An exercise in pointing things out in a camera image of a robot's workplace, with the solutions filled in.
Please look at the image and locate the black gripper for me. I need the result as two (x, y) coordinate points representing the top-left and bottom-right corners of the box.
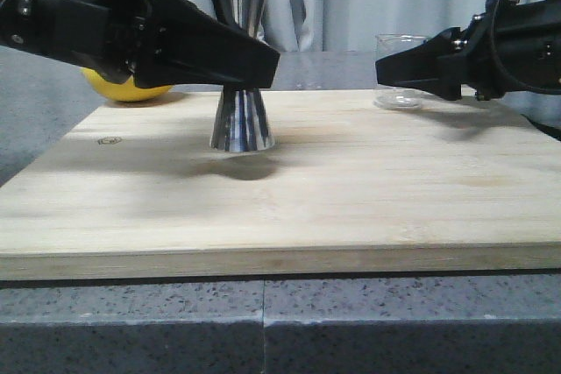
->
(375, 0), (560, 101)
(1, 0), (143, 84)

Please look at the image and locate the clear glass beaker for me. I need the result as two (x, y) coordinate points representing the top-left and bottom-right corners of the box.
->
(373, 33), (429, 111)

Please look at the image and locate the wooden cutting board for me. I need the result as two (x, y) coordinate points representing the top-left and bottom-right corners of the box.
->
(1, 90), (560, 280)

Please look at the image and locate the black camera cable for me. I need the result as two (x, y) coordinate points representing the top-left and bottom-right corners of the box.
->
(489, 0), (561, 95)

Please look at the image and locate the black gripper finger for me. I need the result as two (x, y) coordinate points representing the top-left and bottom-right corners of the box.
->
(133, 0), (280, 88)

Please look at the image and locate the steel double jigger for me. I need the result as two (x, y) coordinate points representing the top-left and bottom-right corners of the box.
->
(210, 0), (274, 152)

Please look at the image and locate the yellow lemon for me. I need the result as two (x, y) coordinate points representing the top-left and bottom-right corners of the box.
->
(81, 67), (173, 102)

